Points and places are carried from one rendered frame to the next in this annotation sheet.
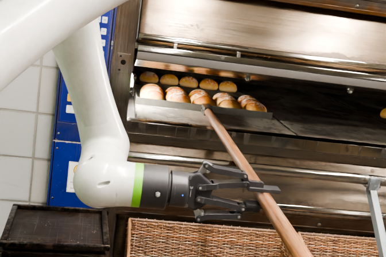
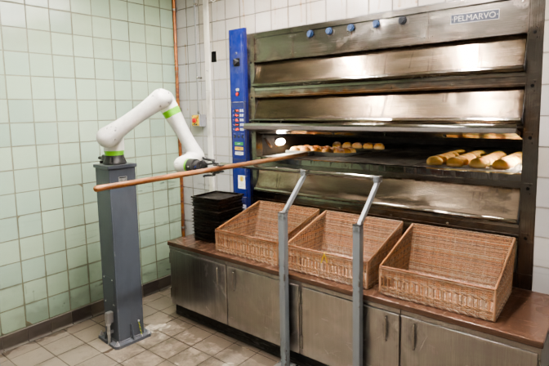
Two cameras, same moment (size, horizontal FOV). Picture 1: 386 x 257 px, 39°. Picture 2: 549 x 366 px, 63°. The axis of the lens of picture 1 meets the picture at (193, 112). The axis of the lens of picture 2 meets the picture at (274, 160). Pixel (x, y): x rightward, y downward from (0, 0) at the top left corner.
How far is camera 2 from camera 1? 240 cm
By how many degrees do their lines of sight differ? 47
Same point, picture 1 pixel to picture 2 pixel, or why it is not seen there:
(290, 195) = (322, 190)
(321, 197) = (336, 192)
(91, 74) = (178, 131)
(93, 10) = (147, 111)
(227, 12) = (286, 104)
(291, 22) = (311, 104)
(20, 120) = (225, 158)
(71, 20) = (140, 114)
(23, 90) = (225, 147)
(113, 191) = (179, 166)
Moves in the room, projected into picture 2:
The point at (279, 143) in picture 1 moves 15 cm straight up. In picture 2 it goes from (314, 163) to (314, 142)
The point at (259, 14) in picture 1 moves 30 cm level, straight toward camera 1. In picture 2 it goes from (299, 102) to (265, 102)
